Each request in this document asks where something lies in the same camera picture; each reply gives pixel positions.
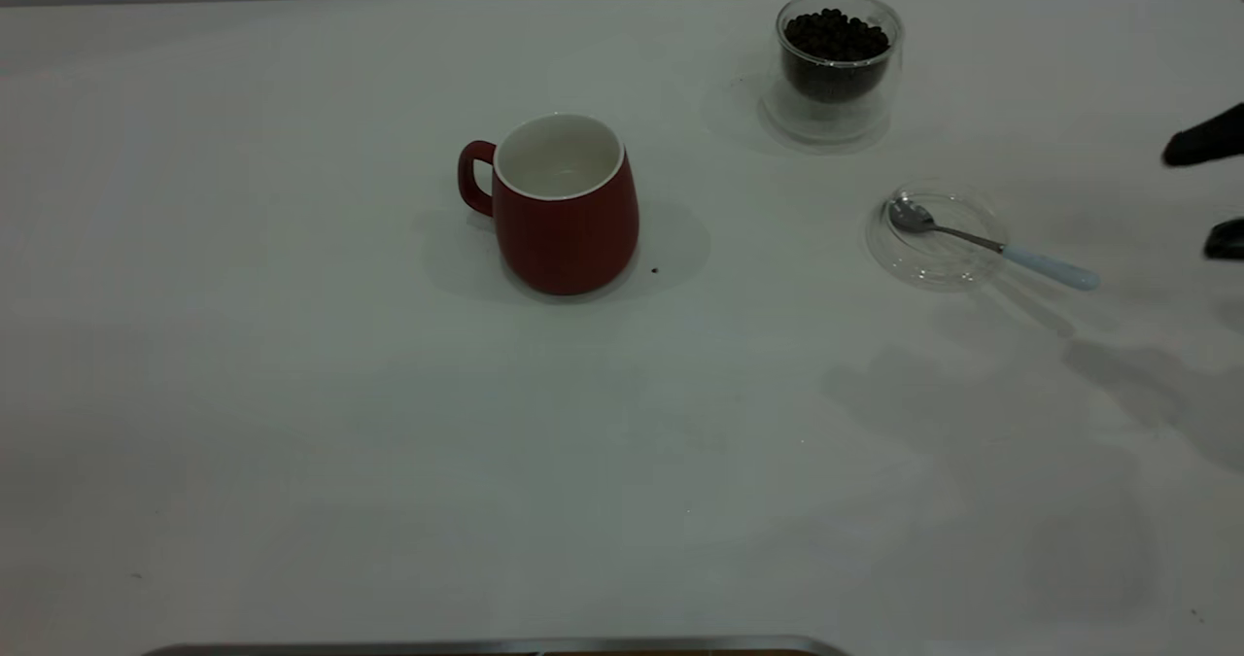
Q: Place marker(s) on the round clear glass dish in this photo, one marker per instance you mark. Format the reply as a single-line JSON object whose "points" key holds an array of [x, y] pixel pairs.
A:
{"points": [[948, 258]]}

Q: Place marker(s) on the red ceramic mug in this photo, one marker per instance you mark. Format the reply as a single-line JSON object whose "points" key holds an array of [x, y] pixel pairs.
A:
{"points": [[569, 238]]}

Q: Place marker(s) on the double-walled glass cup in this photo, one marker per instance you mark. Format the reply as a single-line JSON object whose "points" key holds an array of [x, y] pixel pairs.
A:
{"points": [[831, 121]]}

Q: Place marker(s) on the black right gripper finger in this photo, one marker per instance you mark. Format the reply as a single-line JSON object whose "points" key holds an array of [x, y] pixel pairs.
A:
{"points": [[1229, 240], [1210, 141]]}

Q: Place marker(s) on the dark beans heap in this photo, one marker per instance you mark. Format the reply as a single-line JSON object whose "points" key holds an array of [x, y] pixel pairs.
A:
{"points": [[836, 39]]}

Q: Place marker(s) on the silver metal frame rim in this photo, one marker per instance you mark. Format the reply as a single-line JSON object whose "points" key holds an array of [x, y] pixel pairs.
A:
{"points": [[486, 647]]}

